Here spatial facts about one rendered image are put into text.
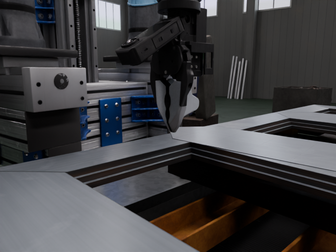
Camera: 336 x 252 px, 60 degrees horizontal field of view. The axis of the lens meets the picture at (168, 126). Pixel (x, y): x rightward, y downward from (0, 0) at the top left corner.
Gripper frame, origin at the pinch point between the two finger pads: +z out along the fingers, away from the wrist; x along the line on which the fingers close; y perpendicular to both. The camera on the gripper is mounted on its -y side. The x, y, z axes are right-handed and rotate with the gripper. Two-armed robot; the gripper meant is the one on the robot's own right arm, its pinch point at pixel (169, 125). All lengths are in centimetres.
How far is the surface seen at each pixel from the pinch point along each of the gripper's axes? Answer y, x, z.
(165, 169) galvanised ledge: 25.5, 29.1, 21.3
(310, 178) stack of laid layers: 8.5, -20.7, 6.1
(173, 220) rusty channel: 1.6, 0.6, 18.5
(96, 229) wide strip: -21.8, -13.4, 5.1
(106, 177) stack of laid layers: -11.6, 2.0, 7.0
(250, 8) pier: 876, 531, -216
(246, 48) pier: 875, 538, -87
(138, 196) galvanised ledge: 6.9, 18.6, 21.4
